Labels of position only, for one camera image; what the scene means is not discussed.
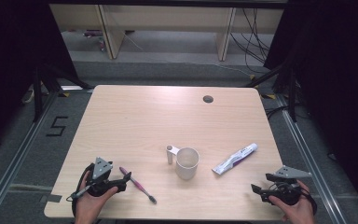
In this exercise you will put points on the purple toothbrush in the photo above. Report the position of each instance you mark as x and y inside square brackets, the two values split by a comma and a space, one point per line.
[138, 185]

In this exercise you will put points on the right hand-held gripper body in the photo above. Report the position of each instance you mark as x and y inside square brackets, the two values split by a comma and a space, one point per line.
[287, 189]

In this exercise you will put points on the person's left hand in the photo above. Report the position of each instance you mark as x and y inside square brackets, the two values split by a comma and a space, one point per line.
[90, 207]

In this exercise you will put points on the black metal stand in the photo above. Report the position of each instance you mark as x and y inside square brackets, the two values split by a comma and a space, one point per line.
[292, 93]
[38, 93]

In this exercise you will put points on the grey tape strip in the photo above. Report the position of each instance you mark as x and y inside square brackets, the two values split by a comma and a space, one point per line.
[51, 198]

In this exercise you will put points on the white and purple toothpaste tube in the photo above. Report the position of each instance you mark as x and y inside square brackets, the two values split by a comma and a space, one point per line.
[234, 158]

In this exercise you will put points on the person's right hand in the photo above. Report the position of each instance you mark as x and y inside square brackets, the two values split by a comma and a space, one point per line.
[296, 213]

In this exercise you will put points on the aluminium floor rail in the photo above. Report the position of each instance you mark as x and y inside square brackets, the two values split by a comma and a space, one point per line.
[15, 158]
[310, 161]

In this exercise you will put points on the black curtain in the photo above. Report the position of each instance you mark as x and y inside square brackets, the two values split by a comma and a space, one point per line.
[338, 62]
[9, 56]

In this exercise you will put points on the light wooden desk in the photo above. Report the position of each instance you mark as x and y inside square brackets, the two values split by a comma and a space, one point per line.
[167, 18]

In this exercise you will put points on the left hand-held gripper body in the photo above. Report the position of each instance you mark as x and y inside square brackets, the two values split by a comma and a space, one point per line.
[102, 168]

